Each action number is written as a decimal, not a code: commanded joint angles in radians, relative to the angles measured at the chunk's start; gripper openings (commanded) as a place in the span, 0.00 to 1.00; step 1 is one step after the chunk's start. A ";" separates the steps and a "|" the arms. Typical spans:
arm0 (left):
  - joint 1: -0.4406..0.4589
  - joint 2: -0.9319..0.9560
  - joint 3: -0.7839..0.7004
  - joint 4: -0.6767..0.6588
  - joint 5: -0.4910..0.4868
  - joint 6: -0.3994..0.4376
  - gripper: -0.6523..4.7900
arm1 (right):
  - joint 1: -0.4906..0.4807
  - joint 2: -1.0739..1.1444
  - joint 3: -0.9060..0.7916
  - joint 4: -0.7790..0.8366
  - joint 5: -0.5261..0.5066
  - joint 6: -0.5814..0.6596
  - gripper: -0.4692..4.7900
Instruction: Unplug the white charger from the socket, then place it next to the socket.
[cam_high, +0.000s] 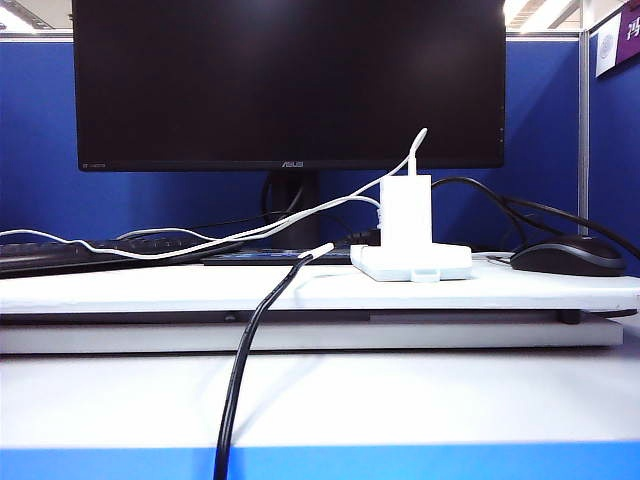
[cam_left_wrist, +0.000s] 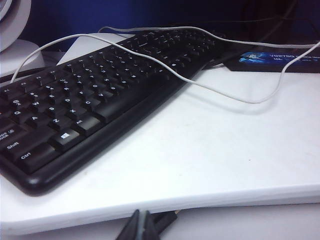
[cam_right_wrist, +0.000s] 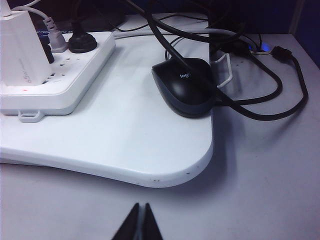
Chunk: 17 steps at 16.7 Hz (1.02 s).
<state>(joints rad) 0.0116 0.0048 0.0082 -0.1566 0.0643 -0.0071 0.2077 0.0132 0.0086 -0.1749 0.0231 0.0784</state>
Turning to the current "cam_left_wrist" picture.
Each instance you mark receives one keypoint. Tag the black computer monitor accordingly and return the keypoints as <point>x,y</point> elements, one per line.
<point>250,67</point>

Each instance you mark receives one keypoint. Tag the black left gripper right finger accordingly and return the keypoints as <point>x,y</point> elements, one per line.
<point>151,231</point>

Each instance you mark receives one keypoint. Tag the black computer keyboard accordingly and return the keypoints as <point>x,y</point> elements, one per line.
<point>100,95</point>

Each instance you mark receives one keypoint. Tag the thick white raised board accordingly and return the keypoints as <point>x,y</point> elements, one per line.
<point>200,150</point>

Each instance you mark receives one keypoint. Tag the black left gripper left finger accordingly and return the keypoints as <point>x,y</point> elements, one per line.
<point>132,227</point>

